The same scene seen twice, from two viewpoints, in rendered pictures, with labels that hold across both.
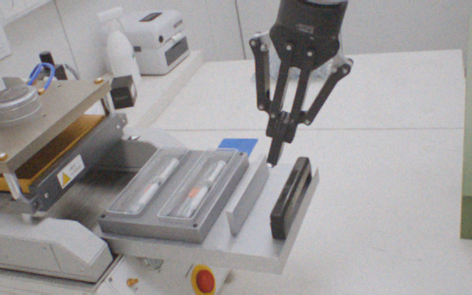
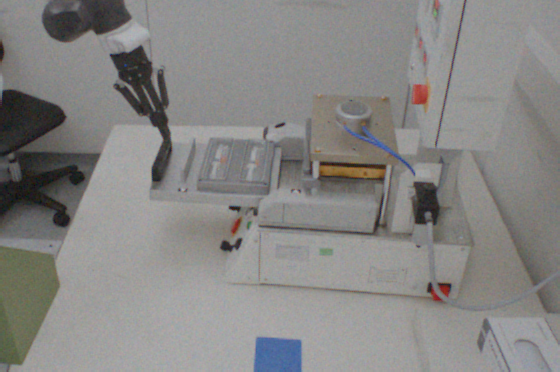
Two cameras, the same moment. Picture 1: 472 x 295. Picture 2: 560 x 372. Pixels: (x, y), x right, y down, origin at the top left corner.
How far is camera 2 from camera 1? 1.98 m
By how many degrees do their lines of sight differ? 114
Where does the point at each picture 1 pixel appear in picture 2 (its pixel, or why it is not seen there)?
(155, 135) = (278, 195)
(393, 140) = not seen: outside the picture
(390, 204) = (102, 317)
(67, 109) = (314, 125)
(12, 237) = not seen: hidden behind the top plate
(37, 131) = (317, 110)
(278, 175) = (174, 183)
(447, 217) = (61, 305)
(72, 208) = (327, 186)
